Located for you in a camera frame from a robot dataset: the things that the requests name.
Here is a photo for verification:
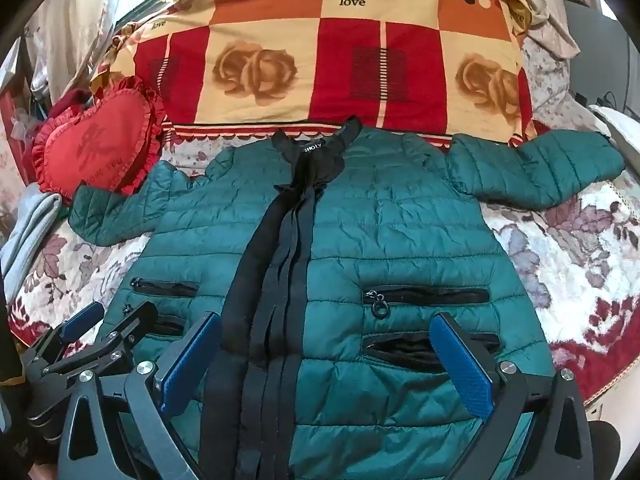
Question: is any grey folded cloth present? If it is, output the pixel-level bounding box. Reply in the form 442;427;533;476
1;183;63;304

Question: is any dark grey cabinet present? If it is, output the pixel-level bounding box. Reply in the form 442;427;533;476
565;1;639;116

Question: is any green quilted puffer jacket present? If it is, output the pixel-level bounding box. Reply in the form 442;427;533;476
68;118;624;479

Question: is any red heart-shaped ruffled pillow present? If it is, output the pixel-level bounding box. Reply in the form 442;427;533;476
32;76;165;200

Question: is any red checkered rose blanket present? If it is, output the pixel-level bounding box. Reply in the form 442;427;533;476
92;0;536;146

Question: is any floral white red bedspread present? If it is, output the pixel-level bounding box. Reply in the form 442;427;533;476
6;34;640;406

